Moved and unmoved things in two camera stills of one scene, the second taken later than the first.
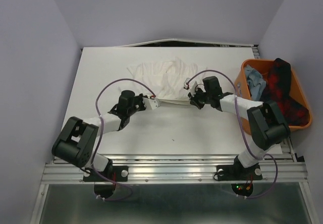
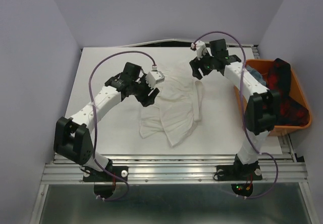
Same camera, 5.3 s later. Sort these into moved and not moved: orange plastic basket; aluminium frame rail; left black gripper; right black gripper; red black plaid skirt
Moved: left black gripper; right black gripper
Not moved: aluminium frame rail; red black plaid skirt; orange plastic basket
